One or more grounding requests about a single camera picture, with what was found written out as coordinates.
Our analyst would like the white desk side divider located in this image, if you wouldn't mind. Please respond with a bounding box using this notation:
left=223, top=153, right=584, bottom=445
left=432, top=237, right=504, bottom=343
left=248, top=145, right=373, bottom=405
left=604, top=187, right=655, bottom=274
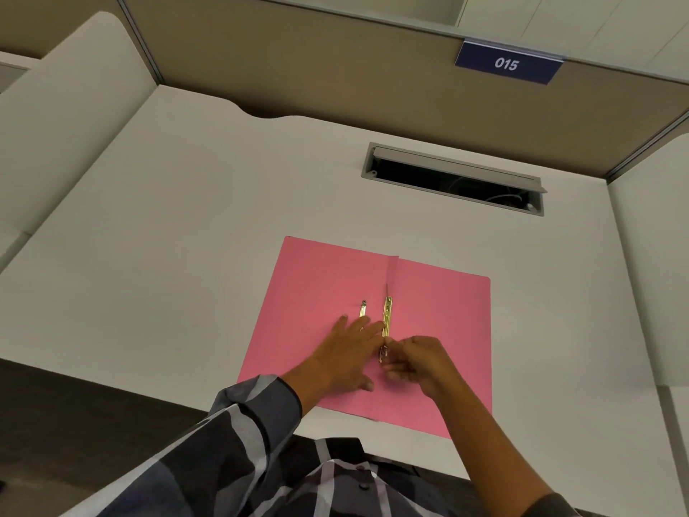
left=608, top=110, right=689, bottom=389
left=0, top=10, right=158, bottom=274

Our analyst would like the blue desk number sign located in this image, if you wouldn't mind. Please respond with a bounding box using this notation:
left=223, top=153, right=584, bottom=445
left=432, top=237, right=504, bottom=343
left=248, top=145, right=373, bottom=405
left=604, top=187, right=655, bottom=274
left=454, top=39, right=565, bottom=86

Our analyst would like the person's left hand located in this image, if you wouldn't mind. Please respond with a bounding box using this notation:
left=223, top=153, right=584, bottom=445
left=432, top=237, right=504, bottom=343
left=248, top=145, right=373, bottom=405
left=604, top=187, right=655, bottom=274
left=308, top=315, right=389, bottom=400

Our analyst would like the person's right forearm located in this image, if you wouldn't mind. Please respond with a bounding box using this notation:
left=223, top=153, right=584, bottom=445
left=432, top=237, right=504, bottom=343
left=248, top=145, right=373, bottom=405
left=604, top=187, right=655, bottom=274
left=428, top=383, right=583, bottom=517

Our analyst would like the beige cubicle partition panel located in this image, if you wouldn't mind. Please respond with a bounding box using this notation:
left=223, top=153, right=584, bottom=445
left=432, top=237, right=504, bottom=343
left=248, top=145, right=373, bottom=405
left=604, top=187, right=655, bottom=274
left=114, top=0, right=689, bottom=182

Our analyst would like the pink paper file folder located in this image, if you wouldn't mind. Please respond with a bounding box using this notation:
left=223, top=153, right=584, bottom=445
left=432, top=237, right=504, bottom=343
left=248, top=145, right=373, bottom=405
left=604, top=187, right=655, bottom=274
left=237, top=236, right=493, bottom=441

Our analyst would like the person's right hand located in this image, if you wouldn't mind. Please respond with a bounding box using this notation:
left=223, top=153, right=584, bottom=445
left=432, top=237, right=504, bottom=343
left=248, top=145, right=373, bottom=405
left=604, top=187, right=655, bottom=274
left=383, top=336, right=459, bottom=400

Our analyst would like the white overhead cabinet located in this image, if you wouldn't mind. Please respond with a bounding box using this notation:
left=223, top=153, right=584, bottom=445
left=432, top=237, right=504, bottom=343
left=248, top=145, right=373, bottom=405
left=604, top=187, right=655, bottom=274
left=226, top=0, right=689, bottom=84

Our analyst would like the grey camouflage shirt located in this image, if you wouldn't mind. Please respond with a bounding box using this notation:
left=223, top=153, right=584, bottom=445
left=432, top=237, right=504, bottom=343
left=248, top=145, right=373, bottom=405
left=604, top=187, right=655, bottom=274
left=58, top=374, right=584, bottom=517

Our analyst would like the brass folder fastener bar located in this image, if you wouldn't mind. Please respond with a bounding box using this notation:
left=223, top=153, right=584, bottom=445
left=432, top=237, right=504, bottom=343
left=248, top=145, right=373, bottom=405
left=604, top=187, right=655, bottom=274
left=379, top=297, right=393, bottom=364

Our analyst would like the white cable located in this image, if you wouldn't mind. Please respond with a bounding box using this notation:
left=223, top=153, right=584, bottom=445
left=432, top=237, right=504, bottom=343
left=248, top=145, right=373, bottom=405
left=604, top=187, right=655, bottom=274
left=482, top=191, right=540, bottom=212

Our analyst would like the person's left forearm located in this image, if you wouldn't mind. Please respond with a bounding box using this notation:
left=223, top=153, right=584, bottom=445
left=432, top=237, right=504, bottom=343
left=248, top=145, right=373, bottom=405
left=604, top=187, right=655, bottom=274
left=211, top=356, right=325, bottom=444

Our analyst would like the grey desk cable tray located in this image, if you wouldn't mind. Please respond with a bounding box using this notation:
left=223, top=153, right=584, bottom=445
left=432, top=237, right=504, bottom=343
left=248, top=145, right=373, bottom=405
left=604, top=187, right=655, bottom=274
left=360, top=142, right=548, bottom=217

